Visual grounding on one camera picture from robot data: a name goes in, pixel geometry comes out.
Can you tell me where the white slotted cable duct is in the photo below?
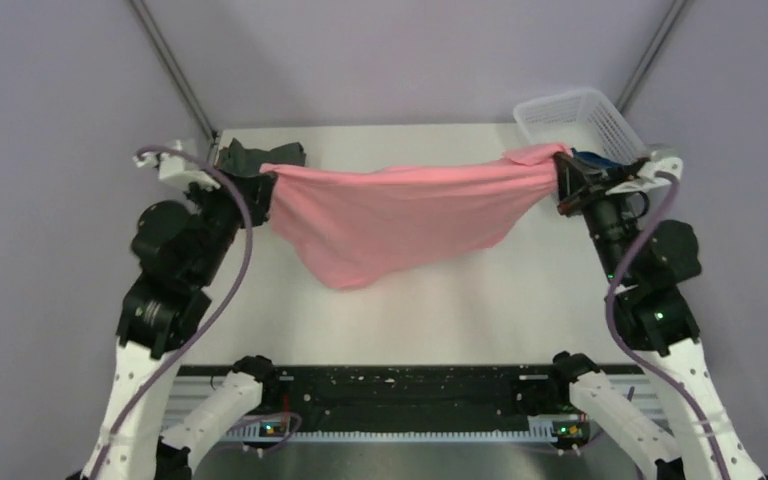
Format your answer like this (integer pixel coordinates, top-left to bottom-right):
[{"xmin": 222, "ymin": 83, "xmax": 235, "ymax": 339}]
[{"xmin": 224, "ymin": 418, "xmax": 584, "ymax": 445}]

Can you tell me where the aluminium frame post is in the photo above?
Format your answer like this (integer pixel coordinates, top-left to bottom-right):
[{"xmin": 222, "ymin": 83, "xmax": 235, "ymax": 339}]
[
  {"xmin": 126, "ymin": 0, "xmax": 217, "ymax": 141},
  {"xmin": 615, "ymin": 0, "xmax": 694, "ymax": 114}
]

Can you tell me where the left aluminium frame post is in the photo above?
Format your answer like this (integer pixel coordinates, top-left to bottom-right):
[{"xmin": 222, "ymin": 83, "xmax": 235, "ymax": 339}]
[{"xmin": 126, "ymin": 0, "xmax": 217, "ymax": 141}]

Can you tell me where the white plastic basket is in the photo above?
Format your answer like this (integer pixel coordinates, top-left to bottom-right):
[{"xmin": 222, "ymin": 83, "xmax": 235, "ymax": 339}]
[{"xmin": 513, "ymin": 88, "xmax": 645, "ymax": 164}]

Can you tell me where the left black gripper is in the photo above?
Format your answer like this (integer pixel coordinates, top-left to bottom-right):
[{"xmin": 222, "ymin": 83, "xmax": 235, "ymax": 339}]
[{"xmin": 188, "ymin": 162, "xmax": 280, "ymax": 283}]

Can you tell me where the pink t shirt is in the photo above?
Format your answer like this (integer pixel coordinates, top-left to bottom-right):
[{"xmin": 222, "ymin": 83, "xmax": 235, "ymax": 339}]
[{"xmin": 261, "ymin": 143, "xmax": 571, "ymax": 290}]

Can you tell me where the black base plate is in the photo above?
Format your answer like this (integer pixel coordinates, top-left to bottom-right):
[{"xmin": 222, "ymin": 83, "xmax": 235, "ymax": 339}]
[{"xmin": 241, "ymin": 365, "xmax": 590, "ymax": 441}]

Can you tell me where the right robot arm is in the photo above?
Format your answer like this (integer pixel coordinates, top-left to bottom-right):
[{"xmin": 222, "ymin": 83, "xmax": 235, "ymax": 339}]
[{"xmin": 546, "ymin": 148, "xmax": 764, "ymax": 479}]

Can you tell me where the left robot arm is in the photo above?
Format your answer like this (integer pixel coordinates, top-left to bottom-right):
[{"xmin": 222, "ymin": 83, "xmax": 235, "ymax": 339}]
[{"xmin": 77, "ymin": 141, "xmax": 306, "ymax": 479}]

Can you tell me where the crumpled blue t shirt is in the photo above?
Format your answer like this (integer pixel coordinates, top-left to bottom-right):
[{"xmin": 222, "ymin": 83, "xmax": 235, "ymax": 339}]
[{"xmin": 571, "ymin": 149, "xmax": 623, "ymax": 176}]

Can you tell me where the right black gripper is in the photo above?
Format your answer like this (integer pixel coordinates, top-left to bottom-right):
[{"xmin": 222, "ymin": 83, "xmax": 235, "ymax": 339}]
[{"xmin": 554, "ymin": 150, "xmax": 642, "ymax": 283}]

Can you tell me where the right aluminium frame post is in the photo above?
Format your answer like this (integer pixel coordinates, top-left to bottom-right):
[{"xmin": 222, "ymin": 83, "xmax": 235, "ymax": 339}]
[{"xmin": 615, "ymin": 0, "xmax": 694, "ymax": 114}]

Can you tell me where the folded grey t shirt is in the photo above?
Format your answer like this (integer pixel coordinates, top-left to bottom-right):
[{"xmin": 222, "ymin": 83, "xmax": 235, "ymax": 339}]
[{"xmin": 215, "ymin": 139, "xmax": 307, "ymax": 178}]

